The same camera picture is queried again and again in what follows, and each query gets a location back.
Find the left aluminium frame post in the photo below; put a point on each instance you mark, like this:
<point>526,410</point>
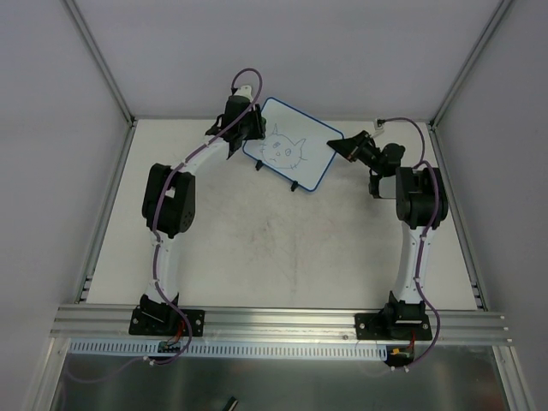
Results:
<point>85,33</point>

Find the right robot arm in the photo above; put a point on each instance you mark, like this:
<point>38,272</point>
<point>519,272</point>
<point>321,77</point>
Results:
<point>421,207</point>

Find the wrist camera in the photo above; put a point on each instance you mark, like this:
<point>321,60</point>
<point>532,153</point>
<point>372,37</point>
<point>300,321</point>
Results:
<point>379,124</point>
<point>245,91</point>

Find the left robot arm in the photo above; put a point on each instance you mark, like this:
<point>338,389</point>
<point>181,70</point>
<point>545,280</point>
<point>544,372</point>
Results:
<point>169,207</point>

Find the white slotted cable duct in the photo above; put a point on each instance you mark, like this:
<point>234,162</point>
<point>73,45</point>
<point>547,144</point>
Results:
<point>222,349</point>

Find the right aluminium frame post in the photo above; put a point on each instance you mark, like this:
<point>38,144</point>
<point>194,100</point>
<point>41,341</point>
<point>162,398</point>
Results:
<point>485,37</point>

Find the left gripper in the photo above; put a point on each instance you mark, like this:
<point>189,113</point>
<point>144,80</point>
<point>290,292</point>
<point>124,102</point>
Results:
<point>238,132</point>

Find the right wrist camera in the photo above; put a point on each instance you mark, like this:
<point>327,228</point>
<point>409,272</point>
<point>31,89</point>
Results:
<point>379,124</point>

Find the aluminium frame post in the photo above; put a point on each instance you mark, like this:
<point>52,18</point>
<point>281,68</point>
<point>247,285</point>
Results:
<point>485,37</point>
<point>85,33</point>

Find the blue framed whiteboard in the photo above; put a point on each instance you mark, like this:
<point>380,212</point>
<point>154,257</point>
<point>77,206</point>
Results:
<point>295,144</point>

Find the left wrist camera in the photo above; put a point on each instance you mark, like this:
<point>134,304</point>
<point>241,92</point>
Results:
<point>245,91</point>

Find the aluminium mounting rail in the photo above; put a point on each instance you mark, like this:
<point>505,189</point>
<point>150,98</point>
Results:
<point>279,325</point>

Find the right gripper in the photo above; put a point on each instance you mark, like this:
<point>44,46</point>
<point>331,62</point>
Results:
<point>356,145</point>

